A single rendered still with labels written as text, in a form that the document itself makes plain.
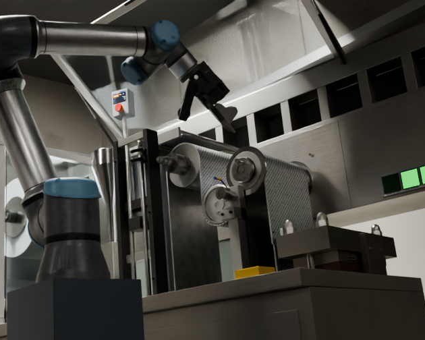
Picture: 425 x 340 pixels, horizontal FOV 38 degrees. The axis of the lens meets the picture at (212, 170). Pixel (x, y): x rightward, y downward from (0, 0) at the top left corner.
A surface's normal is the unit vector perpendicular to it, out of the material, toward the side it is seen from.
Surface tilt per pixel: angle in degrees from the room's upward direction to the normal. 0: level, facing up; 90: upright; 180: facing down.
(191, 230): 90
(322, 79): 90
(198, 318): 90
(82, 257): 72
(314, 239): 90
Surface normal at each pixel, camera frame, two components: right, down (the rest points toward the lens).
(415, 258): -0.74, -0.13
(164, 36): 0.44, -0.29
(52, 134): 0.66, -0.27
